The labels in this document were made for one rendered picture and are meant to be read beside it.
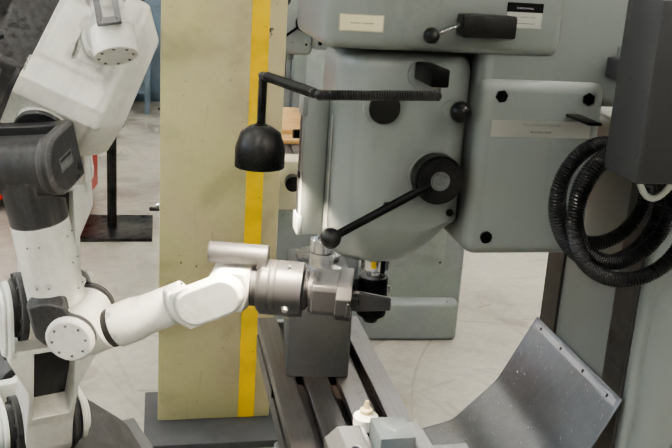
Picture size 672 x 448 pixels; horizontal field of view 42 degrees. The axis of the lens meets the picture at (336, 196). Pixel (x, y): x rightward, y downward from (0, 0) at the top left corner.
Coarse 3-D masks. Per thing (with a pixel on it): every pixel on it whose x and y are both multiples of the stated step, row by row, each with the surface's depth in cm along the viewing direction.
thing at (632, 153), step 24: (648, 0) 97; (648, 24) 96; (624, 48) 101; (648, 48) 96; (624, 72) 101; (648, 72) 96; (624, 96) 101; (648, 96) 97; (624, 120) 101; (648, 120) 97; (624, 144) 101; (648, 144) 98; (624, 168) 101; (648, 168) 99
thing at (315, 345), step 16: (288, 256) 179; (304, 256) 175; (336, 256) 176; (288, 320) 166; (304, 320) 164; (320, 320) 165; (336, 320) 165; (288, 336) 165; (304, 336) 165; (320, 336) 166; (336, 336) 166; (288, 352) 166; (304, 352) 166; (320, 352) 166; (336, 352) 167; (288, 368) 167; (304, 368) 167; (320, 368) 167; (336, 368) 168
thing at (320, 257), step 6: (312, 246) 166; (318, 246) 165; (312, 252) 166; (318, 252) 165; (324, 252) 165; (330, 252) 166; (312, 258) 166; (318, 258) 165; (324, 258) 165; (330, 258) 166; (312, 264) 166; (318, 264) 166; (324, 264) 166; (330, 264) 166
